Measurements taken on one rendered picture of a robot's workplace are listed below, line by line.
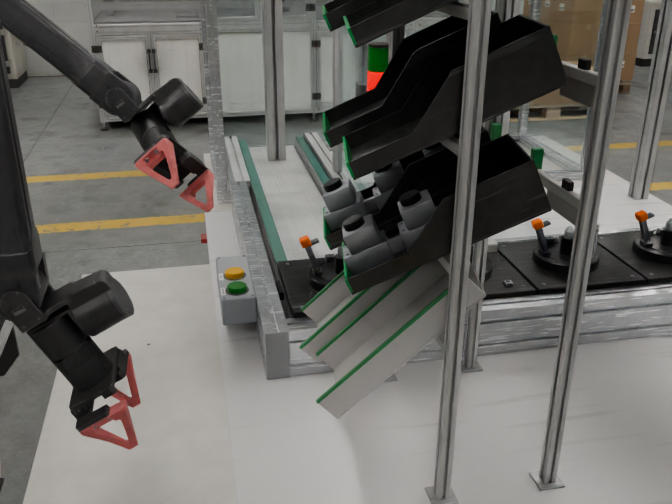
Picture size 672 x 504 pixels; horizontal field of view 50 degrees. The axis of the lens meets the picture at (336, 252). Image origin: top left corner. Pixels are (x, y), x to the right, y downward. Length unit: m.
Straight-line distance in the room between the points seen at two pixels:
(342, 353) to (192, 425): 0.30
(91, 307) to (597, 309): 1.00
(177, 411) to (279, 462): 0.23
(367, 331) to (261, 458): 0.27
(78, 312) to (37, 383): 2.15
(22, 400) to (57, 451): 1.75
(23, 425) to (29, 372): 0.36
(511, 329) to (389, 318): 0.41
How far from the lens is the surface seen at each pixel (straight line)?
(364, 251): 0.99
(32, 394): 3.07
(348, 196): 1.13
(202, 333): 1.56
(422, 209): 0.98
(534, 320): 1.50
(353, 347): 1.16
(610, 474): 1.26
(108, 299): 0.97
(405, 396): 1.35
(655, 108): 2.40
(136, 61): 6.72
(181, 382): 1.41
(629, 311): 1.60
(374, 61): 1.56
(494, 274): 1.57
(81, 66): 1.31
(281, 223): 1.95
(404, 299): 1.12
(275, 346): 1.35
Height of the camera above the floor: 1.63
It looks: 24 degrees down
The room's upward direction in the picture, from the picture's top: straight up
